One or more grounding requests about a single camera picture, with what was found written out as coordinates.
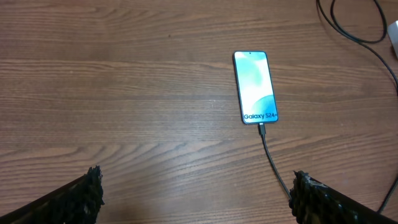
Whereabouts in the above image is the black USB charging cable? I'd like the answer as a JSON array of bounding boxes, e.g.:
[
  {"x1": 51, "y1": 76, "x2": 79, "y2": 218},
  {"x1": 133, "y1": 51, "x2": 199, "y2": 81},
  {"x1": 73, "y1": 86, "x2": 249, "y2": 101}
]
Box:
[{"x1": 257, "y1": 0, "x2": 398, "y2": 214}]

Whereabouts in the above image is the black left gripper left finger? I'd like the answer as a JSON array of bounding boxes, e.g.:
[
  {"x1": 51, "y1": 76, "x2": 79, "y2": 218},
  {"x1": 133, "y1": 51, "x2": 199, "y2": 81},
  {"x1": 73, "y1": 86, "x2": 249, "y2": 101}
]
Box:
[{"x1": 1, "y1": 166, "x2": 104, "y2": 224}]

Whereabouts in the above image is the blue Galaxy smartphone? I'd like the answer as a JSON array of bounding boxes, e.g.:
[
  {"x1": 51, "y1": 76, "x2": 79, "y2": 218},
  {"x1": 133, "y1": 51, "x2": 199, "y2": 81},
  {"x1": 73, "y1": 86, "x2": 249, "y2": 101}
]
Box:
[{"x1": 233, "y1": 51, "x2": 279, "y2": 124}]

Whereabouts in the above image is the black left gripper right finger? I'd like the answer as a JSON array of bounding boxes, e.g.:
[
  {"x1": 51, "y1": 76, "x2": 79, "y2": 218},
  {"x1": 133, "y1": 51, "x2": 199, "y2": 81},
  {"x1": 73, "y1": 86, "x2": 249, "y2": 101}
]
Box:
[{"x1": 289, "y1": 170, "x2": 397, "y2": 224}]

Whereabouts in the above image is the white power strip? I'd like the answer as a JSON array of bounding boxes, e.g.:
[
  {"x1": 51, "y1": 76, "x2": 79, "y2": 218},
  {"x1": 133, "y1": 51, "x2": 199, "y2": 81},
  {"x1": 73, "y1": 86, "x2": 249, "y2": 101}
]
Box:
[{"x1": 387, "y1": 21, "x2": 398, "y2": 57}]

